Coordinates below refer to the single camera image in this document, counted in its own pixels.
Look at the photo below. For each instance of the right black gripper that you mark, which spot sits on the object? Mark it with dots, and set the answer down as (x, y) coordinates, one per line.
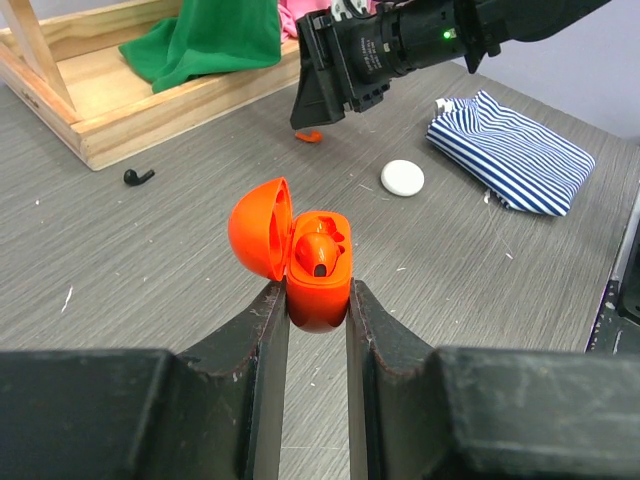
(334, 60)

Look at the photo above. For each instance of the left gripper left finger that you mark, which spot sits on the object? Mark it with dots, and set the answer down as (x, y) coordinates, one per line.
(213, 411)

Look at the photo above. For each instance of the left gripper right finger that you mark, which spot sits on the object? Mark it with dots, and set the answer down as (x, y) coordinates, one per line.
(419, 412)

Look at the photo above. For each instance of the orange earbud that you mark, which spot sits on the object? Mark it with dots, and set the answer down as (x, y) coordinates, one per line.
(317, 253)
(312, 137)

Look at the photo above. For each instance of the white earbud charging case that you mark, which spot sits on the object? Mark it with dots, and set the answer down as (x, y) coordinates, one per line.
(402, 178)

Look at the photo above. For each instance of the orange earbud charging case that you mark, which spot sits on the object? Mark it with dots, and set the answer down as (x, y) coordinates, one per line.
(263, 231)

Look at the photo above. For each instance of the blue striped cloth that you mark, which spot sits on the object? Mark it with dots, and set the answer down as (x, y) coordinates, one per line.
(529, 167)

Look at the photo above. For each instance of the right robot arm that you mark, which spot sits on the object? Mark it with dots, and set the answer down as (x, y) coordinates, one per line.
(413, 35)

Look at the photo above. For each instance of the pink t-shirt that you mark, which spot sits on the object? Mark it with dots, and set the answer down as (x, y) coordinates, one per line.
(289, 12)

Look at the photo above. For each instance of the green tank top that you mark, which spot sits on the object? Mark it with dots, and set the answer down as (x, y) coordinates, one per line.
(206, 37)

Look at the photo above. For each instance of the black earbud centre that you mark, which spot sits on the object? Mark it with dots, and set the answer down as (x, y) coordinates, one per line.
(132, 178)

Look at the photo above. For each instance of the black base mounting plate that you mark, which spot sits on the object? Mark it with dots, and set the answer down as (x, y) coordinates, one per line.
(616, 326)

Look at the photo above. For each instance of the wooden clothes rack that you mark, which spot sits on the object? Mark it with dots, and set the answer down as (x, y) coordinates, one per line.
(68, 70)

